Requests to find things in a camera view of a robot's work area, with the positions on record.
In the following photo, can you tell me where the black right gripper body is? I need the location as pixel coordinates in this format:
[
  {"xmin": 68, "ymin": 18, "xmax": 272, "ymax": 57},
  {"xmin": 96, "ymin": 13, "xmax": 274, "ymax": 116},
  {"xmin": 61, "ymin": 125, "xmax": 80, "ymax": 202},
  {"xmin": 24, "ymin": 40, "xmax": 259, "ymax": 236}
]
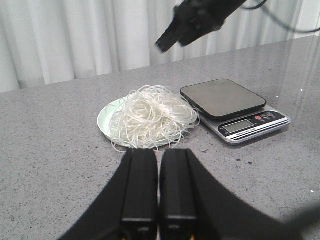
[{"xmin": 173, "ymin": 0, "xmax": 245, "ymax": 32}]

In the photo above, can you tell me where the white vermicelli noodle bundle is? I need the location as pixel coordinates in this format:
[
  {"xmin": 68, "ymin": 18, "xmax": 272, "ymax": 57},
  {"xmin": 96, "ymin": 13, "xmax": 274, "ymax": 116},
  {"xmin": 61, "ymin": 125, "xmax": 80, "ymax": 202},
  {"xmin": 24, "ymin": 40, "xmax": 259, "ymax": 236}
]
[{"xmin": 105, "ymin": 85, "xmax": 200, "ymax": 150}]

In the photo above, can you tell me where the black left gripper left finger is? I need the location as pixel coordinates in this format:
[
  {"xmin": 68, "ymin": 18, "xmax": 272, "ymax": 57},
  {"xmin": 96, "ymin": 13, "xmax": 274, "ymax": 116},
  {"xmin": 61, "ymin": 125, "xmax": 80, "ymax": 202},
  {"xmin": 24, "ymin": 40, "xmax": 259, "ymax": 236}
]
[{"xmin": 60, "ymin": 149, "xmax": 158, "ymax": 240}]

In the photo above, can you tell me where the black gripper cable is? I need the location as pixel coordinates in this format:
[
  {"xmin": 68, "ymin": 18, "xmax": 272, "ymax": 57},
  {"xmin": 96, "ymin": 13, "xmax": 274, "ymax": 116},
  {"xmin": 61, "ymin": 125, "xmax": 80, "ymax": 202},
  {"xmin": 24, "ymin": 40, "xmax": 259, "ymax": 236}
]
[{"xmin": 243, "ymin": 0, "xmax": 320, "ymax": 33}]

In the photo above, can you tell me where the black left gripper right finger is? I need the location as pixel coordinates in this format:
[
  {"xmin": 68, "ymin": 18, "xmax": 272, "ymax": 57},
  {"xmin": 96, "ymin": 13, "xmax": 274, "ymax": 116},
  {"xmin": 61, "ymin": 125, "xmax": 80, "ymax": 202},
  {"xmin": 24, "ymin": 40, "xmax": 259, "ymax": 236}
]
[{"xmin": 159, "ymin": 148, "xmax": 320, "ymax": 240}]

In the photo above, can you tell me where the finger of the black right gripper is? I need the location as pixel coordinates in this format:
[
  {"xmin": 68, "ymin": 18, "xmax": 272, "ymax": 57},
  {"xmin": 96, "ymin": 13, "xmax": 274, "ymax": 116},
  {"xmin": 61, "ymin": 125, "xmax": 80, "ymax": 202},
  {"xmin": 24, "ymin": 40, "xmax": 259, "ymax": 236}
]
[
  {"xmin": 177, "ymin": 27, "xmax": 211, "ymax": 47},
  {"xmin": 155, "ymin": 19, "xmax": 186, "ymax": 53}
]

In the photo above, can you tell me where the white pleated curtain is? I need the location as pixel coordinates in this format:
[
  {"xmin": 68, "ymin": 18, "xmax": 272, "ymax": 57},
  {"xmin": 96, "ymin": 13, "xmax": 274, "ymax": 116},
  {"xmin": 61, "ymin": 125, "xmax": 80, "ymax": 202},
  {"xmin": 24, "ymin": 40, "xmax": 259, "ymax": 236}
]
[{"xmin": 0, "ymin": 0, "xmax": 320, "ymax": 93}]

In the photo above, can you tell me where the silver black kitchen scale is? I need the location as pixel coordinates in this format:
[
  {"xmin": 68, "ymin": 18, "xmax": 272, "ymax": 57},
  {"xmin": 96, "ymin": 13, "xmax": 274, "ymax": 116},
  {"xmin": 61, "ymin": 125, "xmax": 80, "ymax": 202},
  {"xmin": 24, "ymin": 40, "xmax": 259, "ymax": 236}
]
[{"xmin": 180, "ymin": 79, "xmax": 291, "ymax": 145}]

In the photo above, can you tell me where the light green round plate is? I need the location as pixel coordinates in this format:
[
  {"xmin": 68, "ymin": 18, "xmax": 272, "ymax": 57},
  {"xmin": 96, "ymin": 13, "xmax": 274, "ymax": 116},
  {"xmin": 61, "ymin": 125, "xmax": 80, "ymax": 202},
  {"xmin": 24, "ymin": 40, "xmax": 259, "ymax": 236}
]
[{"xmin": 97, "ymin": 97, "xmax": 182, "ymax": 149}]

